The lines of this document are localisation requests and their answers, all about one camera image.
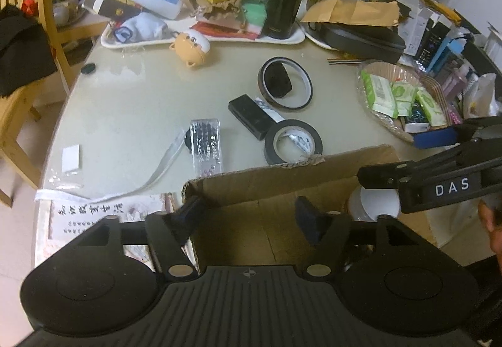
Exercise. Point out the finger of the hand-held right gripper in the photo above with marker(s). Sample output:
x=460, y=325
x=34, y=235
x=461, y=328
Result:
x=378, y=176
x=433, y=138

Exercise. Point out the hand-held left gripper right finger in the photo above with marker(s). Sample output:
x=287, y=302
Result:
x=308, y=215

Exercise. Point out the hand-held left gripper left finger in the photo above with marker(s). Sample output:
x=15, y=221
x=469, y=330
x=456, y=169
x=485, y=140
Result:
x=191, y=213

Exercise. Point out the cardboard box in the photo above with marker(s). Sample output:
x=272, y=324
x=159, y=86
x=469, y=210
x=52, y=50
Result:
x=243, y=221

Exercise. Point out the person's right hand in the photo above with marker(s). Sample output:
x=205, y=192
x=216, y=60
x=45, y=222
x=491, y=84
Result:
x=492, y=227

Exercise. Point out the dark small packet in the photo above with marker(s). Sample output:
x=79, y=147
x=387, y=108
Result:
x=415, y=121

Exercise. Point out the white tape roll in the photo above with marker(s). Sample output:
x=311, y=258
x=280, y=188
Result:
x=372, y=204

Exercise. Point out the green white wipes packet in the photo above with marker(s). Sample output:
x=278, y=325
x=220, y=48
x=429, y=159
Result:
x=431, y=107
x=404, y=96
x=378, y=92

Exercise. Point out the white ribbon strip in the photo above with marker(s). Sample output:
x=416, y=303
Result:
x=164, y=164

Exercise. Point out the pink plastic packet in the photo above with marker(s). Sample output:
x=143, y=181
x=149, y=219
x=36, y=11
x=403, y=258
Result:
x=455, y=84

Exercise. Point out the white plastic bag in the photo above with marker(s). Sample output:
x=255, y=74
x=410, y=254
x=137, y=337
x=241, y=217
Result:
x=484, y=96

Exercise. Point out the clear plastic beaded case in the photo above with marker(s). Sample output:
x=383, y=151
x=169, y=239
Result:
x=206, y=147

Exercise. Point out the black tape roll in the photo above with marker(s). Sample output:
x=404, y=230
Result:
x=270, y=147

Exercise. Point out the woven basket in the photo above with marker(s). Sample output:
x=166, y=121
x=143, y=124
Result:
x=388, y=70

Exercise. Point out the blue box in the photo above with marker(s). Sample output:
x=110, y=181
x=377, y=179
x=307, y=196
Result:
x=447, y=55

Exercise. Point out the handwritten paper sheet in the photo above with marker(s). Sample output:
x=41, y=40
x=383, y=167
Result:
x=98, y=217

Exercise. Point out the black printed box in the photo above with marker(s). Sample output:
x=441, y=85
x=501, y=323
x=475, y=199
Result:
x=435, y=41

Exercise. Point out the patterned paper strip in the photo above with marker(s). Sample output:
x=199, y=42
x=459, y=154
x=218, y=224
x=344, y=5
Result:
x=275, y=114

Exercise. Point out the black rectangular block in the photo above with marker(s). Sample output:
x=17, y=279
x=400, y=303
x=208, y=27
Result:
x=251, y=115

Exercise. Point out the dark grey case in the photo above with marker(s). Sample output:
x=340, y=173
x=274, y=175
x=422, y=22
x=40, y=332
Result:
x=361, y=43

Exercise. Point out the white carton box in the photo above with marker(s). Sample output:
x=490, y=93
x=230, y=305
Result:
x=419, y=17

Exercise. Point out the white card in plastic bag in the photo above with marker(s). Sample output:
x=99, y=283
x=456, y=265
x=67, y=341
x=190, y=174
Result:
x=71, y=158

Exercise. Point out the brown envelope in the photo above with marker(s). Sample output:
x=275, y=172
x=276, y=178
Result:
x=361, y=11

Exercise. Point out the white plate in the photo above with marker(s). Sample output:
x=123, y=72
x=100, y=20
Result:
x=310, y=36

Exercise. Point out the white tray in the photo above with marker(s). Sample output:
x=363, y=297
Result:
x=290, y=40

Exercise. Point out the dog-shaped toy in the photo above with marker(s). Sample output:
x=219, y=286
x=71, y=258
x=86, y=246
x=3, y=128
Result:
x=192, y=47

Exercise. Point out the black bottle cap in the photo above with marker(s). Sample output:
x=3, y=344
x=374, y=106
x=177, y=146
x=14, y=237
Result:
x=89, y=69

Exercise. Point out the red packet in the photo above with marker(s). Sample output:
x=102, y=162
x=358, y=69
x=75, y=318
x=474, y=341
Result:
x=219, y=30

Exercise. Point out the white sock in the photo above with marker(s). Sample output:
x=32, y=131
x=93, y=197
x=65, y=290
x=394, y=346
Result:
x=145, y=27

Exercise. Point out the green box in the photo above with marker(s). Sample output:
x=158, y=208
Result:
x=255, y=13

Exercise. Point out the crumpled brown paper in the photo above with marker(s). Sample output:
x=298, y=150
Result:
x=219, y=9

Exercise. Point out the black tube with gold emblem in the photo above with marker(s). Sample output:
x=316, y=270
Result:
x=117, y=9

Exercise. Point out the wooden chair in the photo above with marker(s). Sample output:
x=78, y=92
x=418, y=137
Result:
x=51, y=29

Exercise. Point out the black cloth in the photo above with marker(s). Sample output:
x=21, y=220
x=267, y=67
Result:
x=19, y=53

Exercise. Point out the red ornament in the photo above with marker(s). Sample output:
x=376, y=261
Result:
x=29, y=6

